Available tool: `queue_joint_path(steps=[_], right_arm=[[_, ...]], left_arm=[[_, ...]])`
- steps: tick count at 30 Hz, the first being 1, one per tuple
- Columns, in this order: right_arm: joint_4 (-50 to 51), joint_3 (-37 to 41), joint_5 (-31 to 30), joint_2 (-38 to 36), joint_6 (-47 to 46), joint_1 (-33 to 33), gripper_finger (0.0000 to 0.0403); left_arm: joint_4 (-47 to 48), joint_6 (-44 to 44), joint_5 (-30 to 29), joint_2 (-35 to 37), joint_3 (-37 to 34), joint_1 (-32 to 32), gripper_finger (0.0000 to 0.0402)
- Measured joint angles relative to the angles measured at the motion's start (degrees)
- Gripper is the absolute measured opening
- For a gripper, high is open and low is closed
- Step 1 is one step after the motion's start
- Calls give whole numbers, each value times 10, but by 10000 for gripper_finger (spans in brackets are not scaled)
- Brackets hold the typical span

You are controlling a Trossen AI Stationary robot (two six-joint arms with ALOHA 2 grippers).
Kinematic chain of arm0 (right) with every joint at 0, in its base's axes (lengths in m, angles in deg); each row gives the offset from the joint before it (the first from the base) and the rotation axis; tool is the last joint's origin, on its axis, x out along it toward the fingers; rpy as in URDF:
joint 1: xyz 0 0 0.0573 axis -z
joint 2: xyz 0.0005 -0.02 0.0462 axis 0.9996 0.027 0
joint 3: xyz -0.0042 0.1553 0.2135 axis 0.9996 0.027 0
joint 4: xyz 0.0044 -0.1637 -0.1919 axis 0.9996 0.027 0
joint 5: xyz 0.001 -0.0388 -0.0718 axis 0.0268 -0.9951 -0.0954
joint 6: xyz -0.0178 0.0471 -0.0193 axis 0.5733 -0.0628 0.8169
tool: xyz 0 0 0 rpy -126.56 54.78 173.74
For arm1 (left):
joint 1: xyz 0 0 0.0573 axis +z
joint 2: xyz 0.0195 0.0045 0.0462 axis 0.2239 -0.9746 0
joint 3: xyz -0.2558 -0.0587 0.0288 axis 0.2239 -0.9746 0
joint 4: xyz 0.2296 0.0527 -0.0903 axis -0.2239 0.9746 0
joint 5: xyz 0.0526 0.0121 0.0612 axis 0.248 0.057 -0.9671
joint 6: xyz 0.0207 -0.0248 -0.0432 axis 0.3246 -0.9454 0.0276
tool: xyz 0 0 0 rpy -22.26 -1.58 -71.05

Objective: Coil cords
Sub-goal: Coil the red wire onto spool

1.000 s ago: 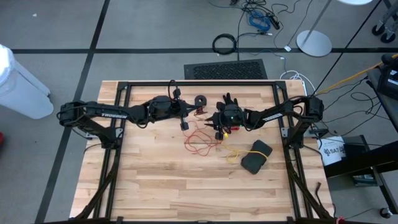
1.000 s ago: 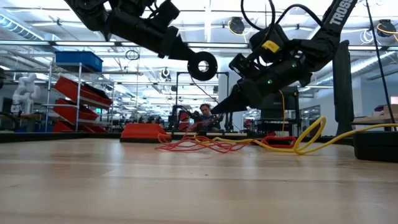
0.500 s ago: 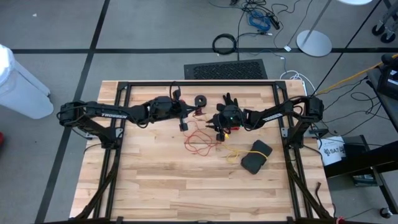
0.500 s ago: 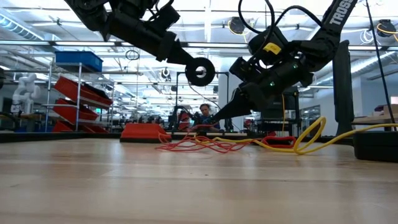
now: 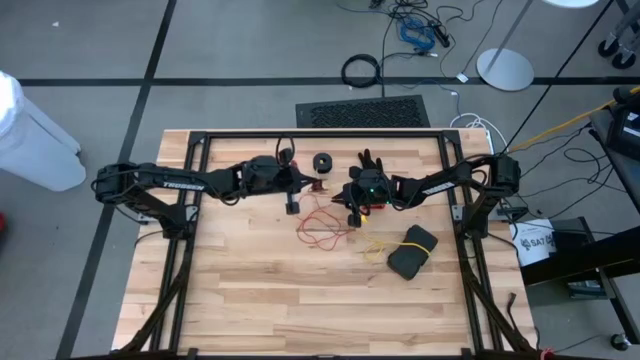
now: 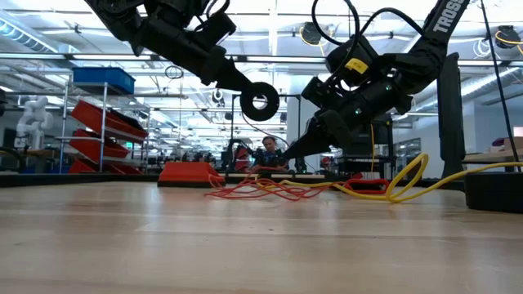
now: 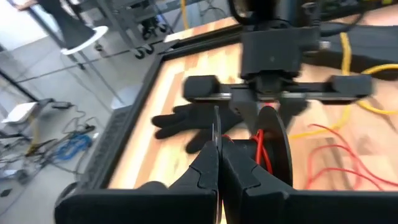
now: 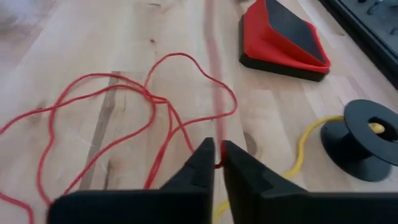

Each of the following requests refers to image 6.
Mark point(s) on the white column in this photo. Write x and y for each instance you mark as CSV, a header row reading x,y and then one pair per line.
x,y
292,118

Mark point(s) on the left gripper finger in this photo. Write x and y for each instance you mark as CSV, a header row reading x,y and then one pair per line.
x,y
233,83
241,77

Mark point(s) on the person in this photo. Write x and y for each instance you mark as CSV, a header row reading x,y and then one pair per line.
x,y
269,155

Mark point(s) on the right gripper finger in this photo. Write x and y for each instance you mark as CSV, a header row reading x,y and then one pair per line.
x,y
306,143
337,126

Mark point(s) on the red tilted storage bin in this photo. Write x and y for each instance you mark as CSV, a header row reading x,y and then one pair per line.
x,y
94,116
79,168
88,147

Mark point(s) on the blue storage bin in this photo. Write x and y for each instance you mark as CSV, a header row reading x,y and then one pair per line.
x,y
104,79

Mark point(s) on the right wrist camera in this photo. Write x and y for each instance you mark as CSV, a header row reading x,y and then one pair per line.
x,y
351,59

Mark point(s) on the black pouch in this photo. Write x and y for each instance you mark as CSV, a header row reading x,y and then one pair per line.
x,y
494,192

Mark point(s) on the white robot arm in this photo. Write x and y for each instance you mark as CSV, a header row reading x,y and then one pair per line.
x,y
32,118

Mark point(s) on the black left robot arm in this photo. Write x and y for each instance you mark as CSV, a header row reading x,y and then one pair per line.
x,y
118,16

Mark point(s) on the tall black post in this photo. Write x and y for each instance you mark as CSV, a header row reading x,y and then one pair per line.
x,y
451,134

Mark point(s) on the red square case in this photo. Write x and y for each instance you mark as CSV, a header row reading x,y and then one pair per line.
x,y
188,173

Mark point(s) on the wooden desk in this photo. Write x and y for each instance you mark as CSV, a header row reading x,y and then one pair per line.
x,y
490,157

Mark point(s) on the metal shelf rack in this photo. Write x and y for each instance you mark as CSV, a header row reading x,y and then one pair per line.
x,y
104,122

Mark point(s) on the black gantry frame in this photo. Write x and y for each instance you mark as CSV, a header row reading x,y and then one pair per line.
x,y
235,134

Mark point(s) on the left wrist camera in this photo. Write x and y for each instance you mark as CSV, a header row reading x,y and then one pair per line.
x,y
216,26

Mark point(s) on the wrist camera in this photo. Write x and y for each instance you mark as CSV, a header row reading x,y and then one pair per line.
x,y
351,59
216,26

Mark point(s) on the black monitor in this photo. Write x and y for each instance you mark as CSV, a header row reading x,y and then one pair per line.
x,y
382,139

